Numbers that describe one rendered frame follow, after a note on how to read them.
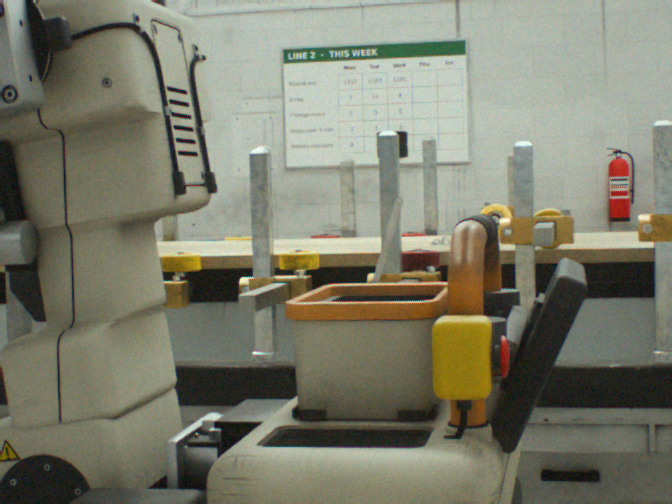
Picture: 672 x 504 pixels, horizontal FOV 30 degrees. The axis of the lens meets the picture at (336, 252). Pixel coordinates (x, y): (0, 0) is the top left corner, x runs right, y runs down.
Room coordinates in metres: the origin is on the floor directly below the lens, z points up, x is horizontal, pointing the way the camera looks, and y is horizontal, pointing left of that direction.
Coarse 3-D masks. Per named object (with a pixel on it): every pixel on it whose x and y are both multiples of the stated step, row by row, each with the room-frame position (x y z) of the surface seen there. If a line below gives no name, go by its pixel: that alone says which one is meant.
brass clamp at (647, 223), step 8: (640, 216) 2.27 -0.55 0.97; (648, 216) 2.27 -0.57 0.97; (656, 216) 2.25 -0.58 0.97; (664, 216) 2.25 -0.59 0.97; (640, 224) 2.26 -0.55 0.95; (648, 224) 2.25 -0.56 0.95; (656, 224) 2.25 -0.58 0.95; (664, 224) 2.25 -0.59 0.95; (640, 232) 2.26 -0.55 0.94; (648, 232) 2.25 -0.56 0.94; (656, 232) 2.25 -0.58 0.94; (664, 232) 2.25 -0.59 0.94; (640, 240) 2.27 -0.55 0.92; (648, 240) 2.27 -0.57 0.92; (656, 240) 2.25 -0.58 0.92; (664, 240) 2.25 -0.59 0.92
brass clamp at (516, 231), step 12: (540, 216) 2.33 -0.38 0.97; (552, 216) 2.31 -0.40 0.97; (564, 216) 2.29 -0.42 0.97; (504, 228) 2.30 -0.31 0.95; (516, 228) 2.30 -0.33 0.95; (528, 228) 2.29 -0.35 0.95; (564, 228) 2.28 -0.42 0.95; (504, 240) 2.31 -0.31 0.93; (516, 240) 2.30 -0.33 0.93; (528, 240) 2.29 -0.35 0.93; (564, 240) 2.28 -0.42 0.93
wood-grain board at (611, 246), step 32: (160, 256) 2.64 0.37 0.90; (224, 256) 2.61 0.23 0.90; (320, 256) 2.57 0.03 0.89; (352, 256) 2.56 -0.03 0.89; (448, 256) 2.52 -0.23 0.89; (512, 256) 2.50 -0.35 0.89; (544, 256) 2.49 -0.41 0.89; (576, 256) 2.47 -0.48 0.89; (608, 256) 2.46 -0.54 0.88; (640, 256) 2.45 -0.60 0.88
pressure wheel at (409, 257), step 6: (402, 252) 2.43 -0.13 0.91; (408, 252) 2.42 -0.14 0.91; (414, 252) 2.41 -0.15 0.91; (420, 252) 2.41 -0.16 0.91; (426, 252) 2.41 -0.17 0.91; (432, 252) 2.42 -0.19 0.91; (438, 252) 2.44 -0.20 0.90; (402, 258) 2.43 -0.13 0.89; (408, 258) 2.42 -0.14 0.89; (414, 258) 2.41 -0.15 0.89; (420, 258) 2.41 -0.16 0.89; (426, 258) 2.41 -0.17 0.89; (432, 258) 2.42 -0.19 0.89; (438, 258) 2.44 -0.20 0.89; (402, 264) 2.43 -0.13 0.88; (408, 264) 2.42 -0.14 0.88; (414, 264) 2.41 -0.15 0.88; (420, 264) 2.41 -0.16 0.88; (426, 264) 2.41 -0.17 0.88; (432, 264) 2.42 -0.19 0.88; (438, 264) 2.43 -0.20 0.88; (414, 270) 2.44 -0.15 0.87; (420, 270) 2.44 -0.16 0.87
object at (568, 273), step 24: (576, 264) 1.34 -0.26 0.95; (552, 288) 1.14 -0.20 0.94; (576, 288) 1.13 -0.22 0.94; (504, 312) 1.40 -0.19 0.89; (528, 312) 1.39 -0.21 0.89; (552, 312) 1.14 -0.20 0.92; (576, 312) 1.14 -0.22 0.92; (504, 336) 1.11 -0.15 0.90; (528, 336) 1.22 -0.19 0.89; (552, 336) 1.14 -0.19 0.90; (528, 360) 1.14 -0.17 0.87; (552, 360) 1.14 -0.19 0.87; (504, 384) 1.22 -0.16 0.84; (528, 384) 1.14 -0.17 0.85; (504, 408) 1.15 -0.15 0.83; (528, 408) 1.14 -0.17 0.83; (504, 432) 1.15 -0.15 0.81
